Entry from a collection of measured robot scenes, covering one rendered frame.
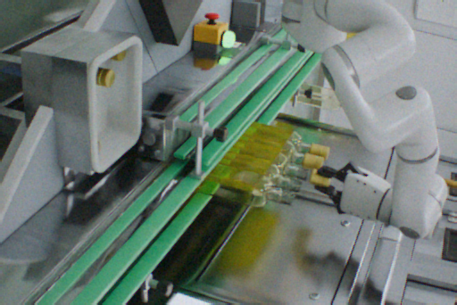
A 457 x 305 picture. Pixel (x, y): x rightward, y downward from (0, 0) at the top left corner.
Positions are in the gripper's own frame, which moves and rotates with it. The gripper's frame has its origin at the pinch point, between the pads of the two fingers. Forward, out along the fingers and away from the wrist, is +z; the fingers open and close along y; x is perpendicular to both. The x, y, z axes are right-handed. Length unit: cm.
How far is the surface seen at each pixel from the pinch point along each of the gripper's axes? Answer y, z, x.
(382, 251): -12.6, -17.4, -1.1
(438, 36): -110, 125, -568
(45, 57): 33, 34, 49
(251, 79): 13.9, 26.7, -6.9
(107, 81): 26, 28, 38
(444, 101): -191, 102, -574
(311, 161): 1.2, 5.8, -2.9
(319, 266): -12.6, -8.3, 13.0
